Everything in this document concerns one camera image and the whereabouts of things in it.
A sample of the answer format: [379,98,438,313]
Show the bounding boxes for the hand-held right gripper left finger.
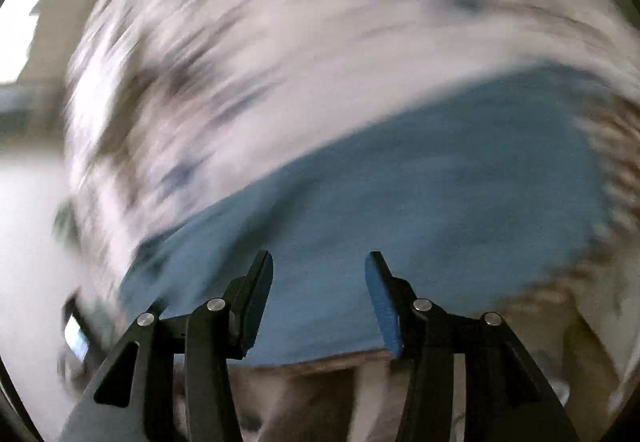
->
[60,249,275,442]

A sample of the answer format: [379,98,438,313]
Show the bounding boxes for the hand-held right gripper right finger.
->
[364,251,581,442]

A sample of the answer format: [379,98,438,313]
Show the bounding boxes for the blue denim pants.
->
[117,67,616,368]

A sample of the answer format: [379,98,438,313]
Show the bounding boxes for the floral printed blanket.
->
[55,0,640,442]

